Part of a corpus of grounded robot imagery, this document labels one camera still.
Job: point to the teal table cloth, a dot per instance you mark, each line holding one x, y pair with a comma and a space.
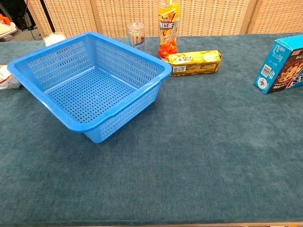
189, 153

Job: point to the clear jar of wafer sticks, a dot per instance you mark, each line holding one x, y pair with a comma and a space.
136, 35

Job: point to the gold cracker packet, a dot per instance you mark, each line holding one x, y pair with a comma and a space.
196, 62

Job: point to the orange iced tea bottle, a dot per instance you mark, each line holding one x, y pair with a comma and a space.
168, 30

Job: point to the white snack packet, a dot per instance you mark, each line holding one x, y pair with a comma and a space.
7, 79

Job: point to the white tissue object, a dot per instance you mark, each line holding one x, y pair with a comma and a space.
53, 39

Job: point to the blue perforated plastic basket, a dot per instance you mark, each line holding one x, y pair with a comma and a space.
94, 94

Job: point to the blue cookie box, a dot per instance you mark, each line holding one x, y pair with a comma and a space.
272, 61

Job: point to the wicker folding screen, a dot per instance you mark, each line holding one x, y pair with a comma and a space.
213, 16

